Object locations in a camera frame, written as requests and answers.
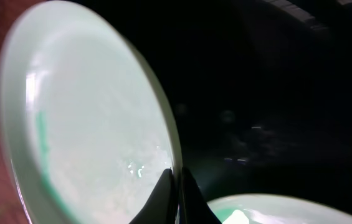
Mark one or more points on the round black tray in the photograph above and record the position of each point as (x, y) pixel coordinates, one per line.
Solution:
(261, 91)

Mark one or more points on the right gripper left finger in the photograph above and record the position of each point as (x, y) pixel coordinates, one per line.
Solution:
(160, 207)

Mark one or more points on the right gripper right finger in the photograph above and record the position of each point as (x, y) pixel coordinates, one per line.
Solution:
(193, 209)

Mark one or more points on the mint green plate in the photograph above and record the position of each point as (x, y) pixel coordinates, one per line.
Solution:
(84, 122)
(274, 209)

